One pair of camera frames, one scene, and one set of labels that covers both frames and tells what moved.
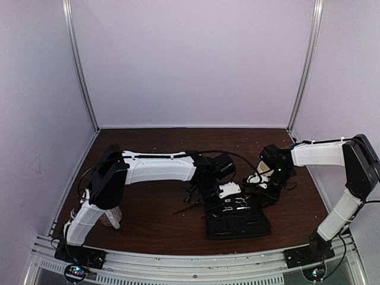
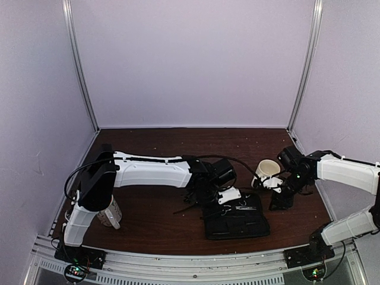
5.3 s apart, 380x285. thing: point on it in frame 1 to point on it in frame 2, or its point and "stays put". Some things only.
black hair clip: (192, 206) stays put
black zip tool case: (240, 215) stays put
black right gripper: (272, 198) to (284, 203)
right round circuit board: (315, 273) stays put
